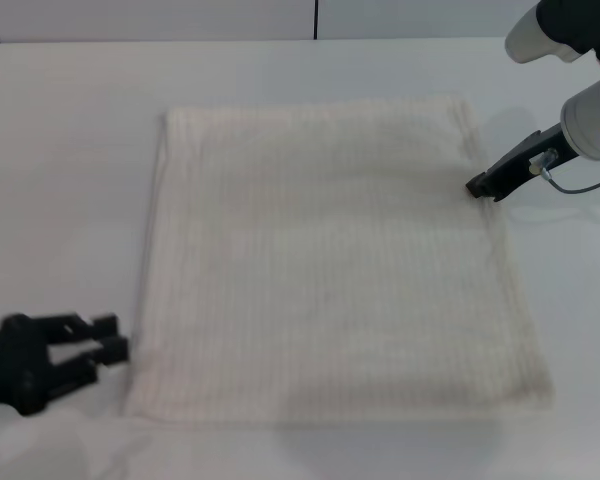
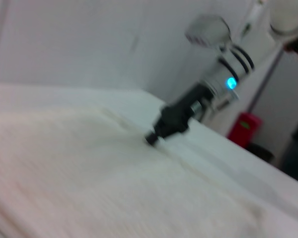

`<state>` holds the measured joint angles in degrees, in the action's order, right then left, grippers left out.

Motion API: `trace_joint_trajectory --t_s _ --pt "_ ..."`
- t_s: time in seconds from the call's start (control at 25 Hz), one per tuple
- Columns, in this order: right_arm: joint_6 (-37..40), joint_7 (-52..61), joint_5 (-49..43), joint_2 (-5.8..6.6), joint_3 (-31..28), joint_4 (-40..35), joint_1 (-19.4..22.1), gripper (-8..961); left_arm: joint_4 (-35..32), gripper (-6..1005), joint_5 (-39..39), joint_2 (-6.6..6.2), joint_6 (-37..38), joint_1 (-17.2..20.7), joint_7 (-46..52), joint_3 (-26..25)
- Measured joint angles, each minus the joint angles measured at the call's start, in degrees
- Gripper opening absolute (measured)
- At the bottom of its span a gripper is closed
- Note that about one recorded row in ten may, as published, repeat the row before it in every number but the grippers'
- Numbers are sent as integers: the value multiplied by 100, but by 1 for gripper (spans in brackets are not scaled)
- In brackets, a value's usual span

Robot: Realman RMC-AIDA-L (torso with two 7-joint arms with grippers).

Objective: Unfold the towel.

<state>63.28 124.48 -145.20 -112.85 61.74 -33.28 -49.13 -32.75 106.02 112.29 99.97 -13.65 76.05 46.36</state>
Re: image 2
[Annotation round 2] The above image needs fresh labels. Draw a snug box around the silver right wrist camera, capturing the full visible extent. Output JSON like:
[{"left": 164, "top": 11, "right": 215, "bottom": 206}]
[{"left": 184, "top": 14, "right": 232, "bottom": 50}]

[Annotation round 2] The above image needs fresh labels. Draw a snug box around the white ribbed towel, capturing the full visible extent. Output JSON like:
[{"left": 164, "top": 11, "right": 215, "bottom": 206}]
[{"left": 0, "top": 105, "right": 271, "bottom": 238}]

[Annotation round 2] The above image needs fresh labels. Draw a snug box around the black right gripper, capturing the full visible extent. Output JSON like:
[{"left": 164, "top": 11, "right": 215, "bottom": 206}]
[{"left": 144, "top": 82, "right": 215, "bottom": 147}]

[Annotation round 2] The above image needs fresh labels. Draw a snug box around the red box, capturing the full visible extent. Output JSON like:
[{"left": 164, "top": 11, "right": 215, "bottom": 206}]
[{"left": 227, "top": 112, "right": 263, "bottom": 148}]

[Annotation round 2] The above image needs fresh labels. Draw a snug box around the black round bin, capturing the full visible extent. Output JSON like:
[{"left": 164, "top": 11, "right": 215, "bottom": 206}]
[{"left": 245, "top": 143, "right": 275, "bottom": 165}]

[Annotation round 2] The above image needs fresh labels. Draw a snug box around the grey right gripper cable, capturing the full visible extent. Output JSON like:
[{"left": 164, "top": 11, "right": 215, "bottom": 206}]
[{"left": 190, "top": 101, "right": 203, "bottom": 119}]

